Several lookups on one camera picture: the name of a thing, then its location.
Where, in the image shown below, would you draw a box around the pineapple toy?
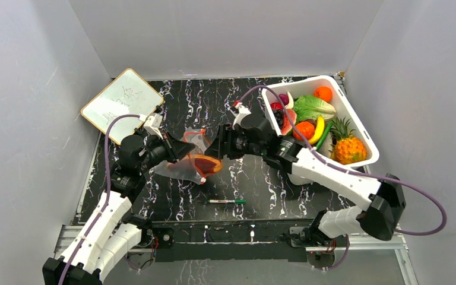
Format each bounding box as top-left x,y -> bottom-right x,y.
330,118 -> 368,165

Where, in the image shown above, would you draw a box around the clear zip bag orange zipper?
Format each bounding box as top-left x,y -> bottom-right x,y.
153,127 -> 210,185

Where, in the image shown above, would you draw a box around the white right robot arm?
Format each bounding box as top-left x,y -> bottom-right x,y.
205,115 -> 406,246

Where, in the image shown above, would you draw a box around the orange papaya slice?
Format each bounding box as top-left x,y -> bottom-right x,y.
194,154 -> 223,177

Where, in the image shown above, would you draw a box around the green chili pepper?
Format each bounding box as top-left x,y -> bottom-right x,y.
315,121 -> 333,150

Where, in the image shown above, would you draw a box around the yellow banana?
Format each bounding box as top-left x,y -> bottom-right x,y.
309,115 -> 325,145

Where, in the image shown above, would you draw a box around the green capped marker pen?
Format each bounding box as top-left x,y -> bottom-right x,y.
208,199 -> 246,205

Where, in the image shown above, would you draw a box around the white plastic bin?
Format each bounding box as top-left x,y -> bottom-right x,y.
261,75 -> 379,185

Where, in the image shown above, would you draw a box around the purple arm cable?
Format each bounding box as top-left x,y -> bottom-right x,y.
239,84 -> 448,237
56,114 -> 148,285

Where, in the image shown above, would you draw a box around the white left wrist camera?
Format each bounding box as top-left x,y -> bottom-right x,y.
143,113 -> 163,139

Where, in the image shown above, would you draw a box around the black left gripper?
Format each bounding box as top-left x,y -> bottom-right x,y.
138,130 -> 195,174

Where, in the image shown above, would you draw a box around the small whiteboard yellow frame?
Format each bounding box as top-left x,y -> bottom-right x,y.
81,68 -> 164,145

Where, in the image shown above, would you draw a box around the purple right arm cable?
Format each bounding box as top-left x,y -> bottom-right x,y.
239,84 -> 448,237

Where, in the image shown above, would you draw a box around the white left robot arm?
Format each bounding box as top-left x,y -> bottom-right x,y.
42,133 -> 195,284

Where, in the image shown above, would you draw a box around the orange fruit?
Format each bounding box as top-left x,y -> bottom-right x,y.
313,86 -> 333,103

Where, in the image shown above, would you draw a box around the purple onion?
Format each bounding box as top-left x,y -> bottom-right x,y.
279,93 -> 290,106

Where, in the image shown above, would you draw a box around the green lettuce leaf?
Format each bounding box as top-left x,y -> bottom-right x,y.
293,95 -> 337,122

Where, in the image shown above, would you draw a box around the white garlic wedge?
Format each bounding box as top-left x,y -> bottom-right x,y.
285,92 -> 294,109

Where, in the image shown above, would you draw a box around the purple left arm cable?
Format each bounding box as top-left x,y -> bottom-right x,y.
56,114 -> 148,285

